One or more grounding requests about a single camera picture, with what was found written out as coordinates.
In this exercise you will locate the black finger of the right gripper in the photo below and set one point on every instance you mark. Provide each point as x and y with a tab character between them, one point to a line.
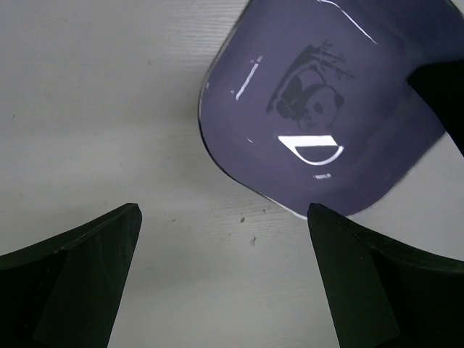
440	85

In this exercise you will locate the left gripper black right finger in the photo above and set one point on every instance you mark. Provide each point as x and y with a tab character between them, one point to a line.
382	292

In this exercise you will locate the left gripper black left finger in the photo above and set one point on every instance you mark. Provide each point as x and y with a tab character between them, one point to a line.
65	291

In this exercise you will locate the purple square dish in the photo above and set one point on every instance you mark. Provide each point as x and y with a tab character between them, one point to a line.
308	101

